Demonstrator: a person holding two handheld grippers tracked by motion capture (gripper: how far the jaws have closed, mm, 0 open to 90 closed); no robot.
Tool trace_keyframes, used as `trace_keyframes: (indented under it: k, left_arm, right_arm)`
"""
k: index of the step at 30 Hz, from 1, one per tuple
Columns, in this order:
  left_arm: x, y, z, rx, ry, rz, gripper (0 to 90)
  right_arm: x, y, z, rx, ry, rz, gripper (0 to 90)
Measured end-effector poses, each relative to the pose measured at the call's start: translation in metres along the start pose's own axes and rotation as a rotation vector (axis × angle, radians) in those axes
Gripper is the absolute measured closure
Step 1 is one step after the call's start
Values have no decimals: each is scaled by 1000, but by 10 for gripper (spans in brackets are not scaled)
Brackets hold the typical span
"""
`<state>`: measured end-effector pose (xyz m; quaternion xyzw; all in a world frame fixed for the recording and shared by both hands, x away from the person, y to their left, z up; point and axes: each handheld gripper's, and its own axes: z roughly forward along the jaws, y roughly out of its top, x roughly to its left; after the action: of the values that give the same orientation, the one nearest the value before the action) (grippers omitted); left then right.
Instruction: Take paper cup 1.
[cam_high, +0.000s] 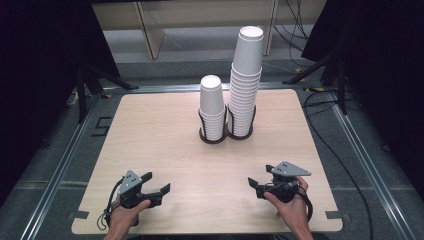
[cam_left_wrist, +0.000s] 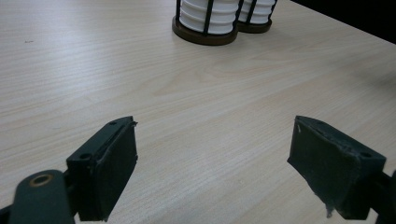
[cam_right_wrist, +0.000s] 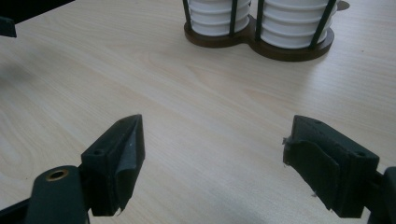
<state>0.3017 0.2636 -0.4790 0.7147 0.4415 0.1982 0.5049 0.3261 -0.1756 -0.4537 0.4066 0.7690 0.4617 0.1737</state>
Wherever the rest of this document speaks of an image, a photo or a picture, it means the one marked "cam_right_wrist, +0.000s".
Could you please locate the tall stack of paper cups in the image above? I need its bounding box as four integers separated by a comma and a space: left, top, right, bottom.
261, 0, 339, 49

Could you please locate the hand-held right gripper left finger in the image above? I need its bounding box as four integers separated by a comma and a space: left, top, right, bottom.
80, 114, 147, 217

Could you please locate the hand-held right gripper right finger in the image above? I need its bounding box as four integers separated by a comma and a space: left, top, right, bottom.
282, 115, 381, 218

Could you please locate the dark wooden wire cup holder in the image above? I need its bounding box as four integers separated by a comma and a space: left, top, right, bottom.
183, 0, 338, 63

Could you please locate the short stack of paper cups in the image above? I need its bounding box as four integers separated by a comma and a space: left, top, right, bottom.
186, 0, 252, 37

